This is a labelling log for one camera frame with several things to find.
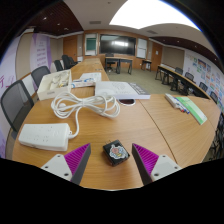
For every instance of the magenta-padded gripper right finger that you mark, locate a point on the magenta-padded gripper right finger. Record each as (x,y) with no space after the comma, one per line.
(150,163)

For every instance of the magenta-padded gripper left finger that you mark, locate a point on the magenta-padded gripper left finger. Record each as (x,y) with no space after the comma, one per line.
(71,163)

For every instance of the black charger block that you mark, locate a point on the black charger block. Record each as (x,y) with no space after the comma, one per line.
(116,153)

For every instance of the white power strip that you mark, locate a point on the white power strip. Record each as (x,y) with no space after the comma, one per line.
(43,135)

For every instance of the dark round disc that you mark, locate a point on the dark round disc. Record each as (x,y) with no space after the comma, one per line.
(127,102)

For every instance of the white marker pen pack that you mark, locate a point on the white marker pen pack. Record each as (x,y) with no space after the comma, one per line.
(172,100)

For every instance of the green booklet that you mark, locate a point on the green booklet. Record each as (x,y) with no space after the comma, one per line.
(193,110)

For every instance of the white open cardboard box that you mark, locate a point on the white open cardboard box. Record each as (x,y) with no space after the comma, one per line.
(50,93)

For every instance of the white flat product box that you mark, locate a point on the white flat product box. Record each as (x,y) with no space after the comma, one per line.
(116,89)

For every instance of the large black mesh office chair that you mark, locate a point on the large black mesh office chair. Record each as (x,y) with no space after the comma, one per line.
(15,103)

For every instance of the white and blue paper packet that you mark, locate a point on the white and blue paper packet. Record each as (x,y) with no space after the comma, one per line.
(90,77)

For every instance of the long curved wooden table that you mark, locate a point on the long curved wooden table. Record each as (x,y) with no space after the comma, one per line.
(176,76)

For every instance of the row of black chairs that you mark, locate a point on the row of black chairs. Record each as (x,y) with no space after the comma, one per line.
(203,87)

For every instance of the group of black office chairs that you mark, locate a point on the group of black office chairs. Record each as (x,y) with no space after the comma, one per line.
(66,61)

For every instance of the small dark side table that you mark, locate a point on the small dark side table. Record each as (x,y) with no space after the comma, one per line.
(146,61)

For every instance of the dark-legged wooden desk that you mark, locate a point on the dark-legged wooden desk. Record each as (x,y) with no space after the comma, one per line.
(118,60)

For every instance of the bright ceiling light panel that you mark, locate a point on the bright ceiling light panel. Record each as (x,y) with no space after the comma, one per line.
(150,13)

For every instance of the colourful wall posters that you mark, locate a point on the colourful wall posters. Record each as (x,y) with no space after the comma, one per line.
(206,73)

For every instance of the purple lettered wall banner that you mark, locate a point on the purple lettered wall banner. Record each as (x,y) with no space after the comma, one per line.
(8,76)

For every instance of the white wall whiteboard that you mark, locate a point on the white wall whiteboard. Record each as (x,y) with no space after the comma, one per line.
(142,48)

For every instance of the large black wall screen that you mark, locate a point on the large black wall screen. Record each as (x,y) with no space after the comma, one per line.
(117,45)

